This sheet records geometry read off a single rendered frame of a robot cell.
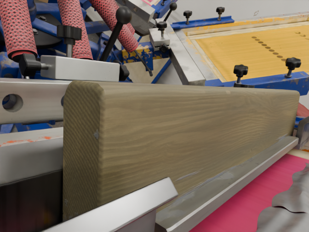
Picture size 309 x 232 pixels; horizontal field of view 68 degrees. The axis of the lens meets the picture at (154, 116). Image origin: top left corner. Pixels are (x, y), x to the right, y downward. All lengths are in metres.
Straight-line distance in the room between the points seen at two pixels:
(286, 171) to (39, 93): 0.33
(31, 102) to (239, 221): 0.26
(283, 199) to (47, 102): 0.29
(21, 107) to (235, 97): 0.24
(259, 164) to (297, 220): 0.05
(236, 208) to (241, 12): 2.35
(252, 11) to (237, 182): 2.34
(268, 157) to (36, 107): 0.27
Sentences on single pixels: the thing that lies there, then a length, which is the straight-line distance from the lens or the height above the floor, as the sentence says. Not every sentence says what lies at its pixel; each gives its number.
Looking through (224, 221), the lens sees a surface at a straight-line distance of 0.21.
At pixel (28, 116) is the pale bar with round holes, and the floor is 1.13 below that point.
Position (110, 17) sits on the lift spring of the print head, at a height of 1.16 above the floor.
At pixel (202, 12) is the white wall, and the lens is 2.72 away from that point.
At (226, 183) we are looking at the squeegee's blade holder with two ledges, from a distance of 0.17.
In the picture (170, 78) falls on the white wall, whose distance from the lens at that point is 2.83.
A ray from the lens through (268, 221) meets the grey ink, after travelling 0.22.
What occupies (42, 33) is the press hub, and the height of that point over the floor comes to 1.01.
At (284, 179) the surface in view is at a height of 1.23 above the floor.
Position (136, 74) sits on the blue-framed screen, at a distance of 3.02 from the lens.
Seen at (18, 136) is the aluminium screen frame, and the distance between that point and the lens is 0.27.
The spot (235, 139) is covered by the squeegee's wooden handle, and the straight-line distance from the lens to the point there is 0.19.
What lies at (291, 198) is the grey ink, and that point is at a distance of 0.28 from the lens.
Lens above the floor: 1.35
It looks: 30 degrees down
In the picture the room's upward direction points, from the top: 33 degrees clockwise
